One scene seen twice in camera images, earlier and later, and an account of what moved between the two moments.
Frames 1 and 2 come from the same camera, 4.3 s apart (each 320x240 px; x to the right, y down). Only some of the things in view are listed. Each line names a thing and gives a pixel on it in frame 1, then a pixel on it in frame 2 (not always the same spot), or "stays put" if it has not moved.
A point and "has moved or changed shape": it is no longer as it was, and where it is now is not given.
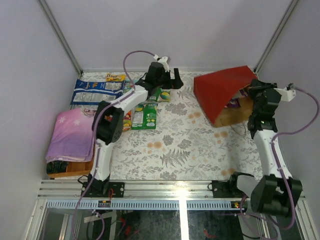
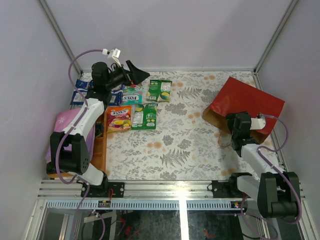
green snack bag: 144,117 stays put
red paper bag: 226,97 has moved or changed shape
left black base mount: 101,189 stays put
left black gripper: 171,81 -> 127,73
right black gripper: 256,86 -> 230,118
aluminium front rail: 140,190 stays put
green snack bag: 160,94 stays put
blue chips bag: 90,92 stays put
